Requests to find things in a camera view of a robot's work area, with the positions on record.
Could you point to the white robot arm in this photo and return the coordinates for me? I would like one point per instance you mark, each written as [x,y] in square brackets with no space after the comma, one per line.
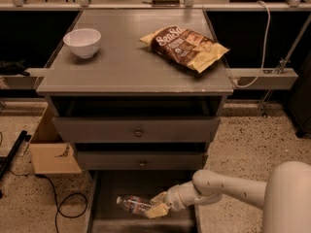
[285,198]

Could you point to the clear plastic water bottle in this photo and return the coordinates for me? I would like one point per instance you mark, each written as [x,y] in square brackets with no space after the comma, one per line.
[134,204]

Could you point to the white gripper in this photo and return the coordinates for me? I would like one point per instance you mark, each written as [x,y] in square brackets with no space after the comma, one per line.
[174,198]

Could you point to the black device on ledge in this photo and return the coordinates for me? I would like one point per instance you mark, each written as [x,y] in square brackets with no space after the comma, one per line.
[166,3]

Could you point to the brown yellow chip bag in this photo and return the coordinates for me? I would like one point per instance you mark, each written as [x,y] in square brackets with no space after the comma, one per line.
[185,47]

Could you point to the cardboard box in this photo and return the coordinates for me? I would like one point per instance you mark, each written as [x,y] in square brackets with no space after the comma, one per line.
[50,154]

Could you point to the black cloth on rail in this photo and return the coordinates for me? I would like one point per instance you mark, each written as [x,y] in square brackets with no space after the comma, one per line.
[11,68]

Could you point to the black bar on floor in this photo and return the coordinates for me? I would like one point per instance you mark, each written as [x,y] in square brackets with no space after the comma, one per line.
[5,161]

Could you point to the grey wooden drawer cabinet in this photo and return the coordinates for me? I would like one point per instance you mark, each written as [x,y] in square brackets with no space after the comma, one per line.
[127,79]

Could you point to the grey open bottom drawer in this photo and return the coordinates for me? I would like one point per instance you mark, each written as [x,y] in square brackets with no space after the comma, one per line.
[104,215]

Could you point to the white ceramic bowl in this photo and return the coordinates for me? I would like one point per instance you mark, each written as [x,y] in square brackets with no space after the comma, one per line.
[83,42]

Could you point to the grey middle drawer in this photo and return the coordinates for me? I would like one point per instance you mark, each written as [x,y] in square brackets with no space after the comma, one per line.
[141,160]

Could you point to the grey top drawer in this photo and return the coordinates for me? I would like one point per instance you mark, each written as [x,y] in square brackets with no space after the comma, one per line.
[137,129]

